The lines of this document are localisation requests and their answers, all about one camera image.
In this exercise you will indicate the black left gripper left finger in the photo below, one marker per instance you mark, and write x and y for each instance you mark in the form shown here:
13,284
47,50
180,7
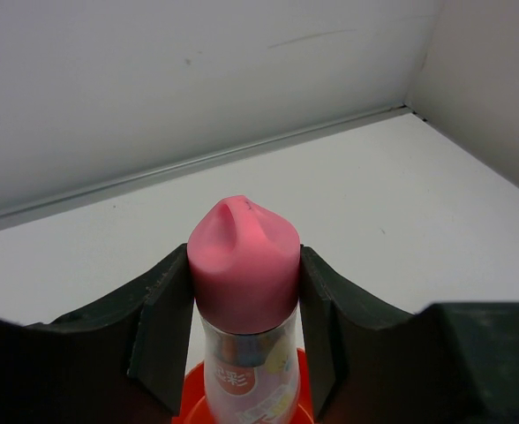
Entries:
119,359

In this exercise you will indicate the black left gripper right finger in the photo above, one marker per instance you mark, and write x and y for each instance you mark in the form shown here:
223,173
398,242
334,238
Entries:
371,362

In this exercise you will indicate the pink capped glue bottle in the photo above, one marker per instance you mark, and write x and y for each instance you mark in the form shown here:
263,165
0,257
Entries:
244,261

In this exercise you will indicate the orange round divided container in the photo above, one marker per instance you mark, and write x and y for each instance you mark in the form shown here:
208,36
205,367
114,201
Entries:
194,407

